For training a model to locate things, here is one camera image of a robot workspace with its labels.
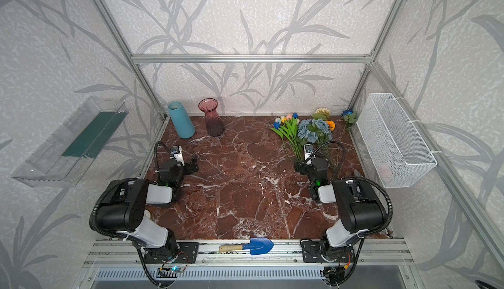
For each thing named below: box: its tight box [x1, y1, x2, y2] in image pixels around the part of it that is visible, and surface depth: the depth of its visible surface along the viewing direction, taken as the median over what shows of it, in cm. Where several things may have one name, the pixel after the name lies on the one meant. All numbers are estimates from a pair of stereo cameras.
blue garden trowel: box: [218, 237, 275, 256], surface depth 77 cm
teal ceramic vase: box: [167, 100, 196, 139], surface depth 102 cm
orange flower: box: [326, 120, 336, 132], surface depth 107 cm
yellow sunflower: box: [311, 107, 331, 121], surface depth 117 cm
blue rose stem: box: [339, 109, 357, 138], surface depth 118 cm
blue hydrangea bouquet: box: [297, 118, 334, 144], surface depth 101 cm
